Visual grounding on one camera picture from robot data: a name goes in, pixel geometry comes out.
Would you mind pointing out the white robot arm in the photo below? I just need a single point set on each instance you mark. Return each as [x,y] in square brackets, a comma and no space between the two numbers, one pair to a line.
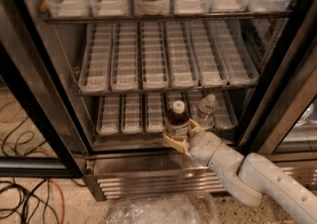
[247,178]

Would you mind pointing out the clear plastic bin on floor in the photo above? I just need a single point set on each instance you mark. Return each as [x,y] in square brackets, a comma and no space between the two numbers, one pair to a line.
[170,208]

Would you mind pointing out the dark brown plastic bottle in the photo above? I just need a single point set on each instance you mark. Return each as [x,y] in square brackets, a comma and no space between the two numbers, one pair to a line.
[177,121]

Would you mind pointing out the left glass fridge door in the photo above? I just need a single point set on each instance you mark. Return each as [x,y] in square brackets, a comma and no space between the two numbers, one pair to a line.
[37,64]

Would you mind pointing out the clear water bottle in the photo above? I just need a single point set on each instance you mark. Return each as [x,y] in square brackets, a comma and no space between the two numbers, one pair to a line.
[206,111]

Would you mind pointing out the wire shelf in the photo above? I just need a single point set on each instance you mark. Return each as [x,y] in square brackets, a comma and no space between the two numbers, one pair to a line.
[197,88]
[226,134]
[49,19]

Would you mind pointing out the top wire shelf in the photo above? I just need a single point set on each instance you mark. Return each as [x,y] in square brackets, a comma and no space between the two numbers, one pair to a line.
[49,19]

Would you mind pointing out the glass fridge door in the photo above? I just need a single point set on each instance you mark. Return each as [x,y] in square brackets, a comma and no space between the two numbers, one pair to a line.
[37,64]
[287,63]

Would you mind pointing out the middle wire shelf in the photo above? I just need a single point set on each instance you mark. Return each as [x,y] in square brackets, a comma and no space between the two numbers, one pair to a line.
[197,88]

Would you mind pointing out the stainless steel fridge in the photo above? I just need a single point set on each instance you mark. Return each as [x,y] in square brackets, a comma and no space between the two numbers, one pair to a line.
[129,168]

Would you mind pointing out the bottom wire shelf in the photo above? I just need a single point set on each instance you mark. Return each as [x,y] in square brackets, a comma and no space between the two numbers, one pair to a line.
[226,134]

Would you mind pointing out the right glass fridge door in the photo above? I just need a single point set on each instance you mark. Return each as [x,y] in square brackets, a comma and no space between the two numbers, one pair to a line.
[287,63]

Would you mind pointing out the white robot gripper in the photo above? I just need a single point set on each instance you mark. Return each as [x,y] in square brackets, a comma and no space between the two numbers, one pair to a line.
[203,147]

